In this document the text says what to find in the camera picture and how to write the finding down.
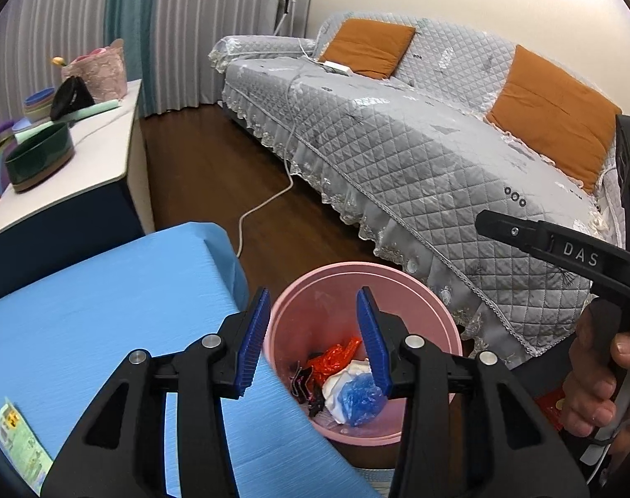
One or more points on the stack of colourful bowls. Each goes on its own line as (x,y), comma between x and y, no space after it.
(37,103)

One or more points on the white power strip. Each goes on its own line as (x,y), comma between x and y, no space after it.
(337,68)

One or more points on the person's right hand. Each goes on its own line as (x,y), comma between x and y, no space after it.
(587,373)

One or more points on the green printed packet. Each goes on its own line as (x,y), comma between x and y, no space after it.
(22,441)

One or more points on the purple plastic scoop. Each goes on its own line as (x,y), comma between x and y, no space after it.
(1,130)

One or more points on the white floor lamp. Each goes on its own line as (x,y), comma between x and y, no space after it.
(286,5)

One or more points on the pink lace basket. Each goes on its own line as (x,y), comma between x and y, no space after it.
(102,75)

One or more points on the white crumpled paper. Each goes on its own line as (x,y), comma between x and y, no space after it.
(338,386)

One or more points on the orange cushion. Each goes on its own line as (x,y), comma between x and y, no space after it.
(367,49)
(553,114)

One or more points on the white coffee table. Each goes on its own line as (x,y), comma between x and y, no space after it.
(97,166)

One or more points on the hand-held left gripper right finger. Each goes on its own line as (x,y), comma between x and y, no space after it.
(372,342)

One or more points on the grey curtain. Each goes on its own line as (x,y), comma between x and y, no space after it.
(45,20)
(216,26)

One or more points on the mint green roll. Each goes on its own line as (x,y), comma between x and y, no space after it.
(94,110)

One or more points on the red crumpled wrapper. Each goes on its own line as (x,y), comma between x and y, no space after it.
(330,360)

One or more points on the teal curtain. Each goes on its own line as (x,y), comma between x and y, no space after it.
(133,26)

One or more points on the blue foam mat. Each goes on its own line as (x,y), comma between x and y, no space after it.
(86,295)

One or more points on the yellow toy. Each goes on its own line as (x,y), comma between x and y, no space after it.
(58,62)

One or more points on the grey quilted sofa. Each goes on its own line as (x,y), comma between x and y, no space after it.
(398,155)

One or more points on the blue plate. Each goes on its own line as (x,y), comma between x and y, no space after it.
(20,125)

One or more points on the black hat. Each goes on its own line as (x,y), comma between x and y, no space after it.
(71,98)

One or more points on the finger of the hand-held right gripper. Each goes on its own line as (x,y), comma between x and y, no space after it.
(543,241)

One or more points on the dark green bowl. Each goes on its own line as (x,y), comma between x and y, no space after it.
(37,158)

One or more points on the pink plastic bin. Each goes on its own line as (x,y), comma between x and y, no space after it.
(320,290)

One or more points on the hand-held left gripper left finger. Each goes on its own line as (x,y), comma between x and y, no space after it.
(252,342)

